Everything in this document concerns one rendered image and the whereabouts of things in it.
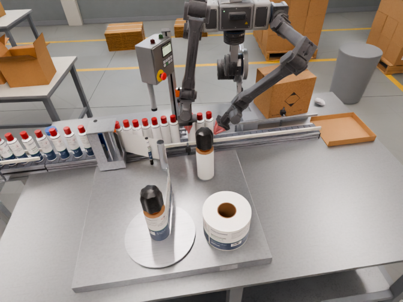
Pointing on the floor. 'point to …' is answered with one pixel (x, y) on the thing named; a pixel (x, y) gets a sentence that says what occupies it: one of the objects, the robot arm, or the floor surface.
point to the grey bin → (354, 71)
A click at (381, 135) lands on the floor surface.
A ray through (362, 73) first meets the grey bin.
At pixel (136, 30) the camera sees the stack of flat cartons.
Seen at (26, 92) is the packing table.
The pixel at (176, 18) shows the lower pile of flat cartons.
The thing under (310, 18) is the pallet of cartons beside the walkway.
